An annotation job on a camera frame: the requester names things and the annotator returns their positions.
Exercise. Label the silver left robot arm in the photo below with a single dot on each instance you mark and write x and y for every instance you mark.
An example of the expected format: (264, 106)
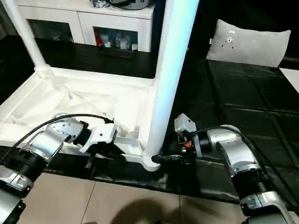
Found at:
(46, 142)

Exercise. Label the black cabinet with gold label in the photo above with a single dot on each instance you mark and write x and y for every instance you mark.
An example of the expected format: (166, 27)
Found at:
(198, 28)

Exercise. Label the red packet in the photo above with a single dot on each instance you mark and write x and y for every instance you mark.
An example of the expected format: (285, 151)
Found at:
(98, 39)

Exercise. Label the grey cushion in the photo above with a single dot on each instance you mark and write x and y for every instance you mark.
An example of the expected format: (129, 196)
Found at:
(250, 44)

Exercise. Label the white plastic table leg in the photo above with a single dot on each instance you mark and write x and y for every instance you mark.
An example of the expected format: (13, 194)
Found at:
(163, 39)
(25, 35)
(170, 70)

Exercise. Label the black round helmet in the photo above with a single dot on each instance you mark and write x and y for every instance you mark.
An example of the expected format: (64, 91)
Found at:
(133, 3)

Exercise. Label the white flat board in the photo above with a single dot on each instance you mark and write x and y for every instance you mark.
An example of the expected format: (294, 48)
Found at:
(290, 78)

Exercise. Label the black crumpled bundle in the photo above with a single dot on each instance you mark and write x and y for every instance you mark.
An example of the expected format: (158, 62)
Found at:
(100, 3)

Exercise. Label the black work mat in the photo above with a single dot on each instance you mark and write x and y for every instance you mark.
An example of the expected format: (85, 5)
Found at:
(245, 93)

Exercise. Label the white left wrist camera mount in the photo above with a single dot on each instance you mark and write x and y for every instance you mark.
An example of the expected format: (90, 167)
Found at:
(102, 135)

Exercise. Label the small white jar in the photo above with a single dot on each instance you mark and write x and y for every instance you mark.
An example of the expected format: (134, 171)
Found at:
(134, 47)
(108, 44)
(123, 43)

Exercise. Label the white sideboard cabinet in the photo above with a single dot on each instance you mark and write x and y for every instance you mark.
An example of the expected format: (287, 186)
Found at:
(70, 18)

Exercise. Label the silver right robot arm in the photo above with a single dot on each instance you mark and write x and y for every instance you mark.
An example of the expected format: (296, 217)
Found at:
(238, 149)

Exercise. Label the white plastic table top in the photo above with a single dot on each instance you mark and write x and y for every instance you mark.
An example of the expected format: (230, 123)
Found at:
(70, 93)

